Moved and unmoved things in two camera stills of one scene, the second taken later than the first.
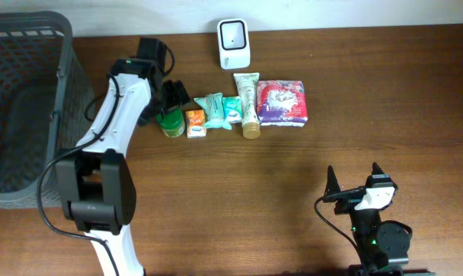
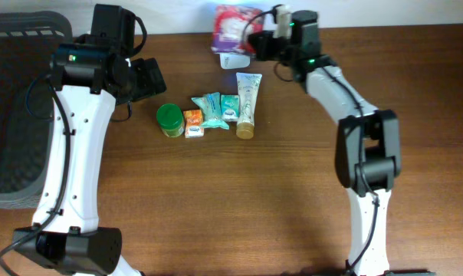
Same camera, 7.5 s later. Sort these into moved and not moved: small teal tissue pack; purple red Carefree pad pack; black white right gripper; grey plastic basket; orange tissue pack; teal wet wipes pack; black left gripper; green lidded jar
Moved: purple red Carefree pad pack; black white right gripper; black left gripper
Not moved: green lidded jar; grey plastic basket; orange tissue pack; teal wet wipes pack; small teal tissue pack
